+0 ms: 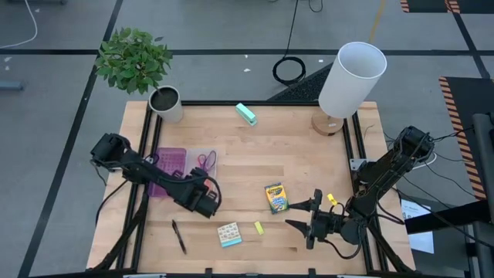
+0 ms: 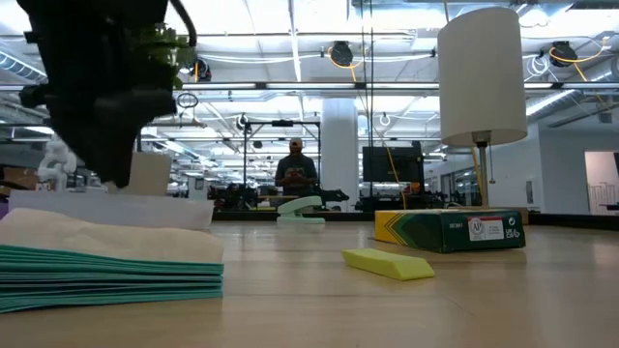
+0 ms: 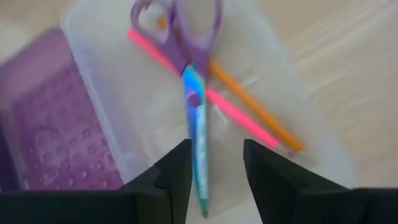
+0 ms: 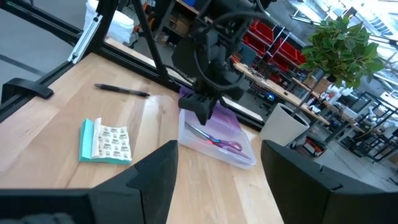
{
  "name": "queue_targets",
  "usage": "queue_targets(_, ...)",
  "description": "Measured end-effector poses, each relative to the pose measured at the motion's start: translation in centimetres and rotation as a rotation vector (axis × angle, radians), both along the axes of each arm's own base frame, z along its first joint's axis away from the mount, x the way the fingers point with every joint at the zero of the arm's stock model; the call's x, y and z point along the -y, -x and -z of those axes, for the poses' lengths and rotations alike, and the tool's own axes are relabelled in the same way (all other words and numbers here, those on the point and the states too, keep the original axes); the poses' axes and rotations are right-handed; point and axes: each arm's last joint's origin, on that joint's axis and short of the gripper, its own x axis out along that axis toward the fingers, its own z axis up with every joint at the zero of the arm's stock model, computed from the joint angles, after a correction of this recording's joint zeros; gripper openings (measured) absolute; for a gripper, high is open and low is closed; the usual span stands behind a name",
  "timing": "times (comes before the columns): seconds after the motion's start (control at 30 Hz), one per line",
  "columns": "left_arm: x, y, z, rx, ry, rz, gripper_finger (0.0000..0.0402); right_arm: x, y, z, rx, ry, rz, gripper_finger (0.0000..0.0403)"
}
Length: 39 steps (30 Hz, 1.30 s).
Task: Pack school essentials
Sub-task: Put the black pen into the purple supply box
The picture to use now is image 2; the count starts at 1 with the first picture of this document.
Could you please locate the black ceiling cable reel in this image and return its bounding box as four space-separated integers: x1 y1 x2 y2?
549 40 580 69
330 40 355 69

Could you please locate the mint green stapler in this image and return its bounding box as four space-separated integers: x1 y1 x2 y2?
276 194 327 225

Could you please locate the green yellow crayon box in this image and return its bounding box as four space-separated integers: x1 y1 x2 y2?
373 208 527 254

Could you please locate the green potted plant white pot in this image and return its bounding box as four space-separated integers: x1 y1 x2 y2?
129 22 196 197

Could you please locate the black stand frame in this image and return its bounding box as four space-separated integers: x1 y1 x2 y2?
241 119 322 200

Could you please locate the black aluminium table frame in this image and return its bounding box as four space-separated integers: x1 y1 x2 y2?
211 210 619 227

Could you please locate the white shade wooden base lamp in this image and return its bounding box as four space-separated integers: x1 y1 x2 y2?
436 6 530 226

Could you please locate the yellow eraser block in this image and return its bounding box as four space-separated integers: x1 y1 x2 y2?
340 247 436 282

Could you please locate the teal paper stack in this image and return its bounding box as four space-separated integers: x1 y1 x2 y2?
0 243 225 315

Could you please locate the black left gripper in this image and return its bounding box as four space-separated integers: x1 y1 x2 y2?
16 0 179 189

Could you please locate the cardboard box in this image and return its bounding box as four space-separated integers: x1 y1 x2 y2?
0 165 41 190

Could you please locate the black monitor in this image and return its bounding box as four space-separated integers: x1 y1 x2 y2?
362 140 427 197

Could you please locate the cream cloth pouch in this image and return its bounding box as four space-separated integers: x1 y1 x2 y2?
0 207 225 266

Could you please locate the white column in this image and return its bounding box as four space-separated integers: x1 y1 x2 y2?
320 98 360 213

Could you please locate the person with cap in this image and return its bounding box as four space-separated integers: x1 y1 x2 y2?
274 136 319 197

